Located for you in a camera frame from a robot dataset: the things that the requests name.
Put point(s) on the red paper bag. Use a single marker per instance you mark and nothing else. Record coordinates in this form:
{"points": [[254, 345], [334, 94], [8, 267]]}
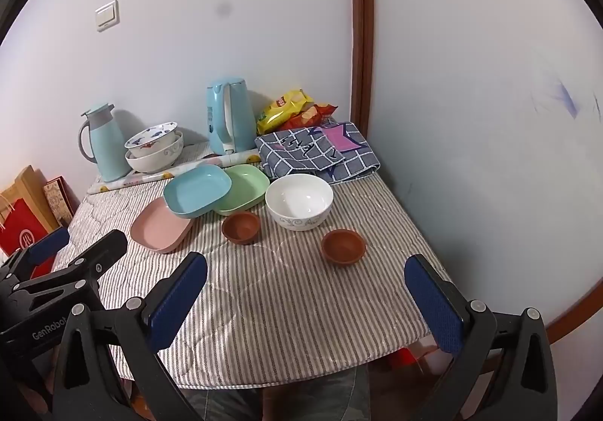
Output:
{"points": [[19, 228]]}

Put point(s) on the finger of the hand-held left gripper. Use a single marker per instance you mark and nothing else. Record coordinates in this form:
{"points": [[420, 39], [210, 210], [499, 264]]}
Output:
{"points": [[47, 244], [101, 254]]}

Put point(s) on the striped quilted tablecloth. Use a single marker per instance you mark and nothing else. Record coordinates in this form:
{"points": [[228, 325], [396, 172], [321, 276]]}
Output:
{"points": [[282, 308]]}

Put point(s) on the brown wooden door frame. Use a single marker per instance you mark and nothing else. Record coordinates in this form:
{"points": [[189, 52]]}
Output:
{"points": [[362, 25]]}

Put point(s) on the light blue thermos jug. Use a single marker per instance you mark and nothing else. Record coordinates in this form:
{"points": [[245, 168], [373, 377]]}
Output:
{"points": [[108, 148]]}

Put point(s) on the small brown bowl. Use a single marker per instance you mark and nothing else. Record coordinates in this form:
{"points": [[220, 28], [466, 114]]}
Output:
{"points": [[240, 228], [343, 247]]}

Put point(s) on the yellow chips bag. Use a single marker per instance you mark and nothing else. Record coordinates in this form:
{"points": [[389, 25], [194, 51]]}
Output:
{"points": [[282, 108]]}

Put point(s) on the patterned gift box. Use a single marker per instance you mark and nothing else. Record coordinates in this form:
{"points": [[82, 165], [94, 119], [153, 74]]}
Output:
{"points": [[59, 199]]}

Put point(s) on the green plastic plate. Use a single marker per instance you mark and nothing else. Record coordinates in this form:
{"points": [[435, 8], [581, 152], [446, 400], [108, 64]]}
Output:
{"points": [[247, 188]]}

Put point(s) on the red chips bag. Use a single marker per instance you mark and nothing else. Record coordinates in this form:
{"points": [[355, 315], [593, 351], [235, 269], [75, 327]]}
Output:
{"points": [[311, 116]]}

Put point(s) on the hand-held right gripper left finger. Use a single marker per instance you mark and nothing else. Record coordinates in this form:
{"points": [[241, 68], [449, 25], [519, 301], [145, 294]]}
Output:
{"points": [[176, 303]]}

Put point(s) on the white ceramic bowl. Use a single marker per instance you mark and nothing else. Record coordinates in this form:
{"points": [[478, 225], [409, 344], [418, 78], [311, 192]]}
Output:
{"points": [[299, 199]]}

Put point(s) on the white wall light switch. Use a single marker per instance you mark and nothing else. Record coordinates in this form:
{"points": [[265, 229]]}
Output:
{"points": [[107, 16]]}

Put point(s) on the grey checked folded cloth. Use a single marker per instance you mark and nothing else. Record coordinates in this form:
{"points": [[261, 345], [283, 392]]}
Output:
{"points": [[301, 157]]}

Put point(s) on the pink plastic plate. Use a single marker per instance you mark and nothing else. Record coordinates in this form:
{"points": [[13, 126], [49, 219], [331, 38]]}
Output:
{"points": [[158, 230]]}

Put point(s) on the printed plastic roll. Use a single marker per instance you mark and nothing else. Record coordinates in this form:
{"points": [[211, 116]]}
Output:
{"points": [[155, 176]]}

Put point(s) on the red plastic stool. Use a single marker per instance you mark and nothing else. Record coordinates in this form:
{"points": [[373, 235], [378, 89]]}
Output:
{"points": [[405, 357]]}

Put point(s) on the white plastic packet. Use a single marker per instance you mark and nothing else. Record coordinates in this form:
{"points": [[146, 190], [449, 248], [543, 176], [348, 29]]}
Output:
{"points": [[158, 163]]}

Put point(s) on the white bowl with fish print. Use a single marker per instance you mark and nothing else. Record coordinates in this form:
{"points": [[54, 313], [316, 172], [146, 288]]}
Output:
{"points": [[150, 137]]}

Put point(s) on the blue plastic plate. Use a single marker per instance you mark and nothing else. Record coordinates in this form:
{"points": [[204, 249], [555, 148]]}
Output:
{"points": [[195, 190]]}

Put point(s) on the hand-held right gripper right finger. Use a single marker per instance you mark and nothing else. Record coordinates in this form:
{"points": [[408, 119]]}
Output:
{"points": [[436, 303]]}

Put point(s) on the brown paper bag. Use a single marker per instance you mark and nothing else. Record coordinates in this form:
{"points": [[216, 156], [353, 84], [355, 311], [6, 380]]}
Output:
{"points": [[28, 185]]}

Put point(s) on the light blue electric kettle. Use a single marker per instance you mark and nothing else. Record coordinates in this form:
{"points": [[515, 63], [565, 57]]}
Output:
{"points": [[235, 115]]}

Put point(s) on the wooden baseboard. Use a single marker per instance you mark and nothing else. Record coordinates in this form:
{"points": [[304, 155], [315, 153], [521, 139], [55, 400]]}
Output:
{"points": [[574, 317]]}

